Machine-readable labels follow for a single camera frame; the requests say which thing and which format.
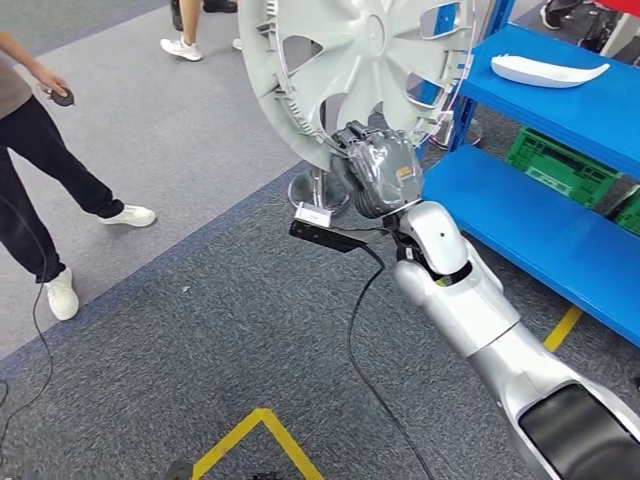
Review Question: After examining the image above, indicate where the thin black floor cable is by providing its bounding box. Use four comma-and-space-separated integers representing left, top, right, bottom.
0, 195, 54, 458

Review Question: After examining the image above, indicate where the blue metal shelf rack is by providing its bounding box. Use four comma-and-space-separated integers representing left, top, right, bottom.
417, 0, 640, 349

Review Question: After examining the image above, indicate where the person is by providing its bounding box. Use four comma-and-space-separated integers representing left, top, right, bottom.
0, 31, 157, 324
170, 0, 239, 32
159, 0, 242, 63
539, 0, 621, 54

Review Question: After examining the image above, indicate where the green plastic crate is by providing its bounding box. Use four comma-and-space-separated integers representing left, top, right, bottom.
503, 127, 622, 210
611, 188, 640, 238

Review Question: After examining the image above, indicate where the silver plastic wheel hubcap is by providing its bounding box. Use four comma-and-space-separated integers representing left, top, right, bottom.
237, 0, 481, 172

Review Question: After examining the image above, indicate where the person's hand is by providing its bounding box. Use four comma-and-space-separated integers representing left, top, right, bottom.
37, 66, 69, 97

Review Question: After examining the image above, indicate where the white curved plastic trim part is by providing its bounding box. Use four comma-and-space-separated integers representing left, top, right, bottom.
491, 54, 611, 89

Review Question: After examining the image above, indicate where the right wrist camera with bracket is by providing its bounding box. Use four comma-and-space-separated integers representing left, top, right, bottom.
288, 201, 389, 255

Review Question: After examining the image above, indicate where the robot grey right hand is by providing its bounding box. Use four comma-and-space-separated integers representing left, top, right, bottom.
330, 121, 425, 220

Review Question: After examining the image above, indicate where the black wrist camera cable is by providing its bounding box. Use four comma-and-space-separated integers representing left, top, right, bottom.
347, 245, 436, 480

